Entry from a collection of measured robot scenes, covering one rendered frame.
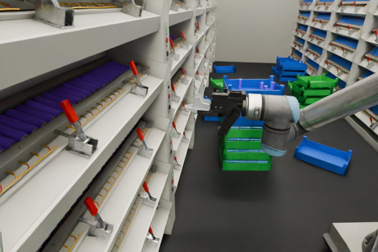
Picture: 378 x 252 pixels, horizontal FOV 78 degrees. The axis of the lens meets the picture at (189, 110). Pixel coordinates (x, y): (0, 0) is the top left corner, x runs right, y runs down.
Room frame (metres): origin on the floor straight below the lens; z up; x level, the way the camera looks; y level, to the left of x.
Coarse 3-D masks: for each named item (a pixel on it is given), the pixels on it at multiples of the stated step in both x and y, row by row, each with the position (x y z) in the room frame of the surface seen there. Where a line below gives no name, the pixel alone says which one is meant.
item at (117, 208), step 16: (160, 128) 0.74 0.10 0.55; (160, 144) 0.67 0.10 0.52; (128, 160) 0.54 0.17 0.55; (144, 160) 0.56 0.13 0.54; (128, 176) 0.48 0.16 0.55; (144, 176) 0.50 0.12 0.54; (112, 192) 0.42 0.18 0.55; (128, 192) 0.43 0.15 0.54; (112, 208) 0.38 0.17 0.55; (128, 208) 0.39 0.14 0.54; (80, 224) 0.33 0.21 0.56; (96, 240) 0.30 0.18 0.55; (112, 240) 0.31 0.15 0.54
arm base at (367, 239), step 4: (372, 232) 0.61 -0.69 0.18; (376, 232) 0.58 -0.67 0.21; (368, 236) 0.60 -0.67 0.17; (372, 236) 0.59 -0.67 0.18; (376, 236) 0.57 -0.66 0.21; (364, 240) 0.60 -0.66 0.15; (368, 240) 0.59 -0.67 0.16; (372, 240) 0.57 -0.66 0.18; (364, 244) 0.59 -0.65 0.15; (368, 244) 0.57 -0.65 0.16; (372, 244) 0.56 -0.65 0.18; (364, 248) 0.57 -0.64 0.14; (368, 248) 0.56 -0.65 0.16
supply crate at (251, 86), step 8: (224, 80) 1.37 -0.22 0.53; (232, 80) 1.39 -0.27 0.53; (248, 80) 1.39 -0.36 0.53; (256, 80) 1.38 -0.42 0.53; (264, 80) 1.38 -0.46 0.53; (272, 80) 1.37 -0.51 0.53; (232, 88) 1.36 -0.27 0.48; (248, 88) 1.36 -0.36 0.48; (256, 88) 1.36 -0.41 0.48; (280, 88) 1.19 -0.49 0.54
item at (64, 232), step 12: (132, 132) 0.64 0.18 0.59; (144, 132) 0.68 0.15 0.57; (120, 156) 0.52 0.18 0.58; (108, 168) 0.47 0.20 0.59; (96, 180) 0.42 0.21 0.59; (96, 192) 0.39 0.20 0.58; (84, 204) 0.36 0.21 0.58; (72, 216) 0.33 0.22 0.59; (60, 228) 0.30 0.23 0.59; (72, 228) 0.31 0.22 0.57; (60, 240) 0.28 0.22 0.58
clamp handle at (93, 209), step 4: (84, 200) 0.32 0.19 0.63; (88, 200) 0.32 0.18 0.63; (88, 204) 0.32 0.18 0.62; (92, 204) 0.32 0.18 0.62; (88, 208) 0.32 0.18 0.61; (92, 208) 0.32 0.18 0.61; (96, 208) 0.33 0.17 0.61; (92, 212) 0.32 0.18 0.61; (96, 212) 0.32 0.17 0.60; (96, 216) 0.32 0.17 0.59; (100, 220) 0.32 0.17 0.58; (100, 224) 0.32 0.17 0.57; (104, 224) 0.32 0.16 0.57
